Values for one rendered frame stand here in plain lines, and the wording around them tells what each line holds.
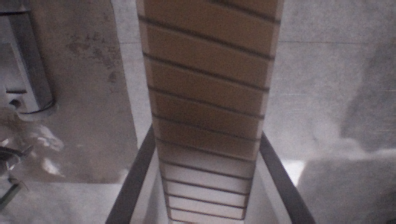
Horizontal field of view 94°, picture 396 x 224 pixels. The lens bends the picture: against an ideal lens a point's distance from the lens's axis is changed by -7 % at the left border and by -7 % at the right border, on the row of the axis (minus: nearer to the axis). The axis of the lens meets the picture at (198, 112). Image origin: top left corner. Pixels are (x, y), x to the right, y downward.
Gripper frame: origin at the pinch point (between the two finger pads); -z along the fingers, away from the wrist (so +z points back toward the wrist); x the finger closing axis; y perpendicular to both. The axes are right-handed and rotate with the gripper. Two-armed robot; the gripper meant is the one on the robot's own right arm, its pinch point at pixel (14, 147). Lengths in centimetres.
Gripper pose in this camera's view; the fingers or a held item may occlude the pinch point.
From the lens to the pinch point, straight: 106.8
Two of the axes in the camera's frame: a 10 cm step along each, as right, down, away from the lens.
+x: 9.5, 2.5, 1.7
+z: 0.3, 4.6, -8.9
